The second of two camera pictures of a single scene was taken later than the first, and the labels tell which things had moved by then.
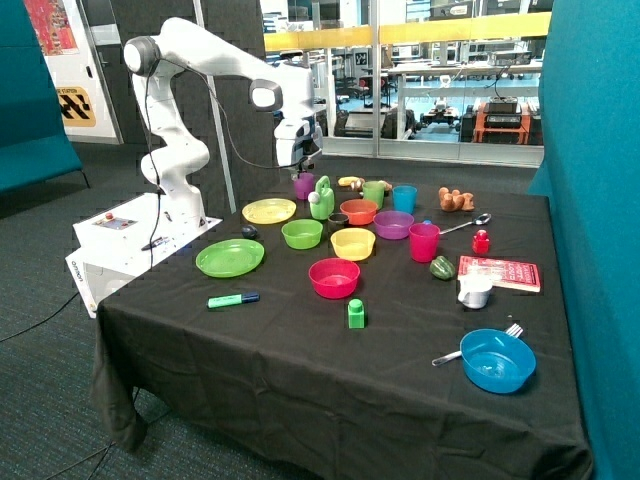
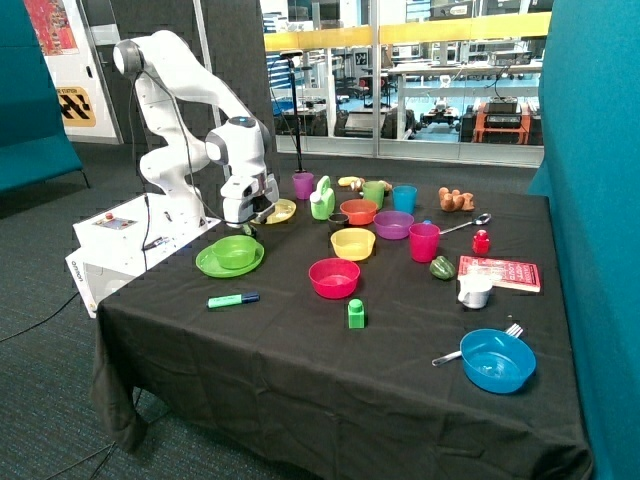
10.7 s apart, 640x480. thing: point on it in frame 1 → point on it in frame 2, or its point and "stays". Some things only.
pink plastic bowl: [334, 278] stays
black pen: [159, 240] stays
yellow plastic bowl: [353, 244] stays
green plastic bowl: [302, 234] → [235, 252]
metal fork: [513, 330] stays
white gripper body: [297, 139] → [248, 199]
